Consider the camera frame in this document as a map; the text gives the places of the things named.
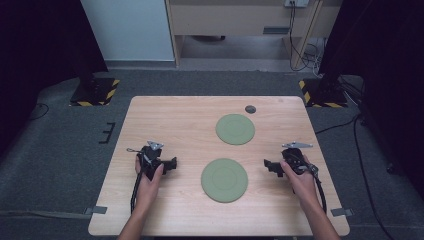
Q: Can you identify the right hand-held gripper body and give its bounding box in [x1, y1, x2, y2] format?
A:
[280, 141, 320, 176]

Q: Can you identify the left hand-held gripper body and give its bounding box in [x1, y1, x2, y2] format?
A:
[137, 140, 165, 181]

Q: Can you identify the green round plate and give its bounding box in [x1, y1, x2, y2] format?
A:
[200, 157, 249, 204]
[215, 113, 256, 146]

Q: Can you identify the person's left hand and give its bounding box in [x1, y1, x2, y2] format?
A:
[134, 156, 165, 215]

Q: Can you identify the person's right hand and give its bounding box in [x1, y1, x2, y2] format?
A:
[279, 154, 320, 210]

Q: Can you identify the black stand base striped edge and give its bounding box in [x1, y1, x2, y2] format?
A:
[68, 77, 121, 108]
[298, 77, 349, 109]

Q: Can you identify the grey tape strip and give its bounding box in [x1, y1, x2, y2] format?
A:
[330, 207, 354, 218]
[83, 205, 109, 216]

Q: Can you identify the black curtain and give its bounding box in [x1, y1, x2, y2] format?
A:
[317, 0, 424, 199]
[0, 0, 109, 158]

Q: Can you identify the grey power strip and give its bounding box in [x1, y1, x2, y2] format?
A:
[283, 0, 310, 9]

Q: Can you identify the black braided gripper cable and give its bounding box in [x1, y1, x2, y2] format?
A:
[309, 165, 328, 215]
[130, 168, 145, 215]

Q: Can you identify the long black floor cable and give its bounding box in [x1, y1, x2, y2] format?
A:
[314, 112, 398, 240]

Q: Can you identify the thin black floor cable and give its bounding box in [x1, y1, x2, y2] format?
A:
[27, 102, 51, 122]

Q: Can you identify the black power cable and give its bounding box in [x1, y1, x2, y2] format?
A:
[287, 1, 322, 72]

